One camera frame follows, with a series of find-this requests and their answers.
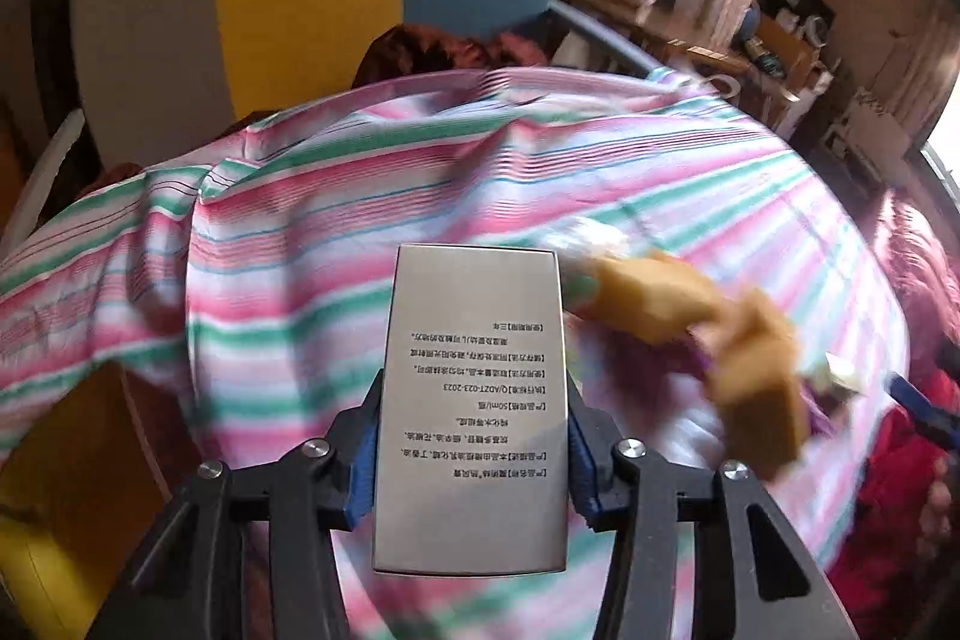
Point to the wooden chair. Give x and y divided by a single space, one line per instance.
784 48

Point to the striped pink green blanket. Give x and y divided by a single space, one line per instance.
450 160

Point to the white crumpled plastic wrap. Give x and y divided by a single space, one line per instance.
836 376

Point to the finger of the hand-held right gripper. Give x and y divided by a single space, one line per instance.
909 395

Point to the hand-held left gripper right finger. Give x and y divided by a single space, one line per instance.
581 460

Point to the yellow plastic item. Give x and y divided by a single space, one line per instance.
30 572

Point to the wooden desk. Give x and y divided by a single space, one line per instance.
675 36

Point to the pink fuzzy cloth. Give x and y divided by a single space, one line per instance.
915 265

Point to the silver printed carton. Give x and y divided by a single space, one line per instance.
469 310

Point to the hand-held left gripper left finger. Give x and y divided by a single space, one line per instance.
365 452

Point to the dark red cloth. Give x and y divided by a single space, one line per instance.
420 51

